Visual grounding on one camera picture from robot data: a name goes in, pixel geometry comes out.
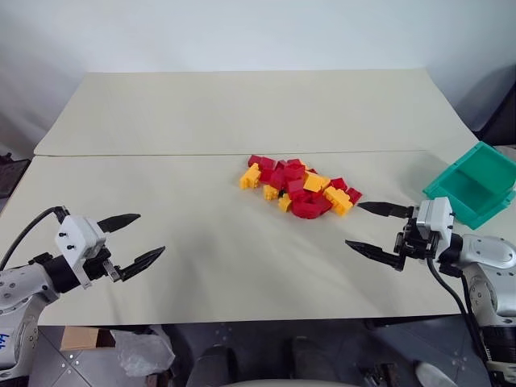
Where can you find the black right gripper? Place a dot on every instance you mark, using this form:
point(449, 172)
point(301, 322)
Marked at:
point(413, 244)

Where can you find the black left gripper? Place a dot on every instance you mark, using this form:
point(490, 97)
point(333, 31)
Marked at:
point(98, 267)

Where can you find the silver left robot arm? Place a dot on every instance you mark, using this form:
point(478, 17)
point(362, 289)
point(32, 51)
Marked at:
point(20, 290)

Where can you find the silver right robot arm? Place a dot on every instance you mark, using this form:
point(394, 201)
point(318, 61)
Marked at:
point(489, 258)

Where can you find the teal plastic bin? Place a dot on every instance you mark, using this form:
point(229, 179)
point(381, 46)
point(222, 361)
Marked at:
point(467, 189)

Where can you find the brown cardboard box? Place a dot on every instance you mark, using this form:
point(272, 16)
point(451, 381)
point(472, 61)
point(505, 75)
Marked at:
point(80, 338)

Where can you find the red toy block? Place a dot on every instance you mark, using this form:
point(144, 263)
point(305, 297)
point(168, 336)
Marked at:
point(297, 188)
point(281, 165)
point(266, 176)
point(254, 160)
point(278, 178)
point(323, 205)
point(313, 196)
point(267, 163)
point(354, 194)
point(303, 209)
point(338, 183)
point(294, 169)

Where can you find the yellow plastic toy brick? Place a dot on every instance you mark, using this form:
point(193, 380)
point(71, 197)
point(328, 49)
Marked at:
point(315, 182)
point(285, 203)
point(270, 192)
point(250, 177)
point(339, 200)

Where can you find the clear plastic bag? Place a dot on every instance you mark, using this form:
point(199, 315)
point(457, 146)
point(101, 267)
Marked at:
point(141, 350)

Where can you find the black case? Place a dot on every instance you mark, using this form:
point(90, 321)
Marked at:
point(10, 173)

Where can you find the black metal clamp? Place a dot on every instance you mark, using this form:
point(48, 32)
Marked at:
point(379, 375)

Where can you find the dark rounded shape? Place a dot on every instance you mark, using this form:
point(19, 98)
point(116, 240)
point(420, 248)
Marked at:
point(215, 367)

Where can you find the dark chair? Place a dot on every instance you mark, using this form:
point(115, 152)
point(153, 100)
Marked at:
point(498, 105)

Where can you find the white rounded shape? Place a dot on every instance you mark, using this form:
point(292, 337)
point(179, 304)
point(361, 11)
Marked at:
point(266, 383)

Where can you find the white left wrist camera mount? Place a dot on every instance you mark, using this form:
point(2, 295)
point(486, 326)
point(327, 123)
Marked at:
point(78, 242)

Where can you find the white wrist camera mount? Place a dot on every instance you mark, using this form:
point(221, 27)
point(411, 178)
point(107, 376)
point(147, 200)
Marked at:
point(78, 242)
point(434, 215)

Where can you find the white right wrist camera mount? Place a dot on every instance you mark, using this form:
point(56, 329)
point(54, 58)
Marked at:
point(434, 215)

